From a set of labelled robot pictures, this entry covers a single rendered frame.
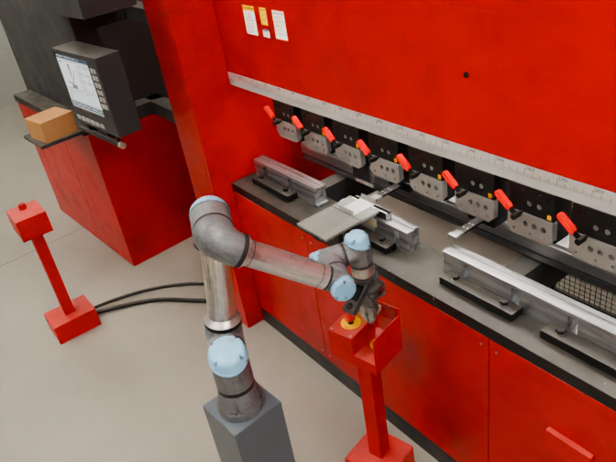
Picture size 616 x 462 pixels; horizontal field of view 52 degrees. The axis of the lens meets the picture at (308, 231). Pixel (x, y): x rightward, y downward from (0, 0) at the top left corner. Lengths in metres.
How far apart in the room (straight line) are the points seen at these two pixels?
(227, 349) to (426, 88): 0.98
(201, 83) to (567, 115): 1.73
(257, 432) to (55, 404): 1.73
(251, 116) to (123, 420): 1.59
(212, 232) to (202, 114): 1.34
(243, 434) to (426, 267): 0.87
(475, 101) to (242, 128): 1.50
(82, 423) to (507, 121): 2.46
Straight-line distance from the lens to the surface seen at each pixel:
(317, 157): 3.09
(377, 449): 2.65
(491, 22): 1.75
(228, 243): 1.67
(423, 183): 2.14
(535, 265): 2.32
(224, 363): 1.88
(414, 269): 2.31
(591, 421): 2.01
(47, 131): 3.90
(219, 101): 2.99
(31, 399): 3.68
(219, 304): 1.93
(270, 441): 2.10
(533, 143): 1.78
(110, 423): 3.33
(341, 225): 2.36
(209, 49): 2.93
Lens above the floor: 2.22
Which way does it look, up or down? 31 degrees down
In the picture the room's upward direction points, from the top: 10 degrees counter-clockwise
